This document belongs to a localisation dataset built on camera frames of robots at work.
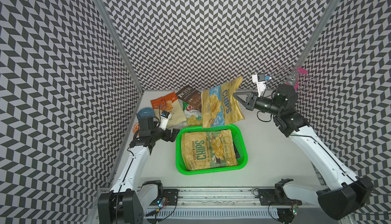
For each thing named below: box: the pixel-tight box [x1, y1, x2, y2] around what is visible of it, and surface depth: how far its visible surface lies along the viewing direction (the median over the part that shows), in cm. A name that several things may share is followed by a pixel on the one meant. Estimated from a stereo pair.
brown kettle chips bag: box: [176, 85, 203, 110], surface depth 113 cm
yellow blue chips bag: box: [201, 76, 245, 129], surface depth 76 cm
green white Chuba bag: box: [182, 101, 203, 127], surface depth 104 cm
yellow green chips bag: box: [181, 129, 238, 171], surface depth 84 cm
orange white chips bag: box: [150, 91, 187, 128], surface depth 107 cm
